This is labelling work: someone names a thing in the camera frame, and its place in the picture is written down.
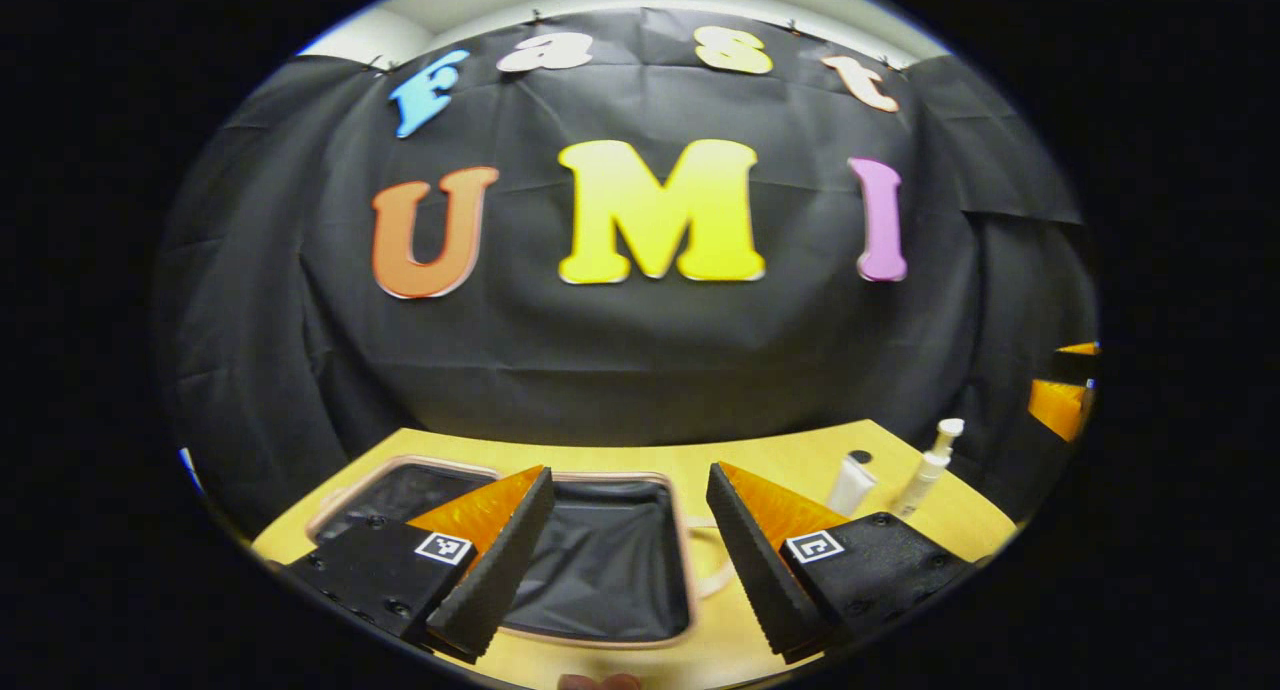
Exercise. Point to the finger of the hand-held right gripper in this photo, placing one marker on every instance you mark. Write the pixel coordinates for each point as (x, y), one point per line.
(1060, 408)
(1078, 365)

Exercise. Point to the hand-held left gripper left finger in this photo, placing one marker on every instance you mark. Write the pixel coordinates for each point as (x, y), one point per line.
(500, 570)

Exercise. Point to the lit display screen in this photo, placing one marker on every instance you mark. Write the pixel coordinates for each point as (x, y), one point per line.
(188, 465)

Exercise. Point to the black backdrop cloth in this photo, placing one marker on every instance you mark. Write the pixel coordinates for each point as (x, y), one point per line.
(620, 360)

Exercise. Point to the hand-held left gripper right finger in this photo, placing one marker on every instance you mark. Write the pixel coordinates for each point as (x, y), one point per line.
(755, 560)

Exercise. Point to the white skin care tube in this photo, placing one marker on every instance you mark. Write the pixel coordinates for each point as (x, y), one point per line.
(850, 484)

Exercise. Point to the white pump bottle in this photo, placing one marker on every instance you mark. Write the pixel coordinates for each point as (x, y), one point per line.
(925, 475)

